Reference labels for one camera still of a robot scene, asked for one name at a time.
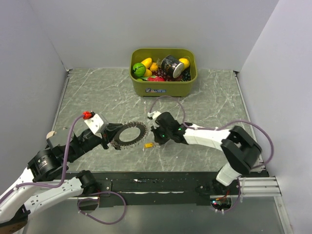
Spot yellow tag key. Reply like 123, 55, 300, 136
144, 142, 160, 149

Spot large metal keyring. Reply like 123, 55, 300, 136
113, 121, 148, 148

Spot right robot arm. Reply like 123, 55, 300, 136
148, 111, 262, 194

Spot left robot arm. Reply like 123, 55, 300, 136
0, 123, 123, 234

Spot olive green plastic bin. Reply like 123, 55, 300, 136
129, 48, 197, 97

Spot red toy dragonfruit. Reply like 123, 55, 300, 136
147, 76, 165, 82

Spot small yellow toy lemon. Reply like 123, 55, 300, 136
143, 69, 152, 77

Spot dark toy grapes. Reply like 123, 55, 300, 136
181, 69, 192, 81

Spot orange toy fruit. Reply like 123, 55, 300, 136
149, 62, 158, 72

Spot green toy watermelon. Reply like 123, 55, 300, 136
132, 63, 146, 78

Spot black printed can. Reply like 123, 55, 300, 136
161, 55, 184, 78

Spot yellow toy mango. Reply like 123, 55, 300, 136
141, 58, 153, 69

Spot yellow toy lemon right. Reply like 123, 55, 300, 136
179, 58, 190, 70

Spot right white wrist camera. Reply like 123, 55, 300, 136
147, 111, 161, 119

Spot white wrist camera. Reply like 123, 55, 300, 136
147, 111, 161, 119
84, 114, 109, 135

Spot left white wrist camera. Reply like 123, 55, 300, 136
84, 114, 109, 135

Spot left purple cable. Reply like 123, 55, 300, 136
0, 116, 127, 225

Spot purple cable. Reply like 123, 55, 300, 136
148, 96, 274, 213
0, 116, 127, 225

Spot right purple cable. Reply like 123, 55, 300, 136
148, 96, 274, 213

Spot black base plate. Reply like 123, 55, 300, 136
56, 172, 244, 208

